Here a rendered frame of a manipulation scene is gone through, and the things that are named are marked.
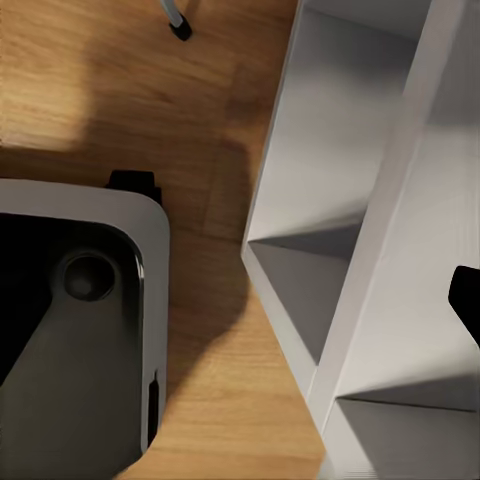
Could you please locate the camera tripod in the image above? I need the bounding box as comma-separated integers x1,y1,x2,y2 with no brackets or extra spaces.
158,0,192,41

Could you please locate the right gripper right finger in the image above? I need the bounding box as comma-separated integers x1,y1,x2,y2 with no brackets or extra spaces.
448,265,480,345

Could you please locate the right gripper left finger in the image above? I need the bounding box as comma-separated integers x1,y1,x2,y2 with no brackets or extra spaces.
0,266,52,386

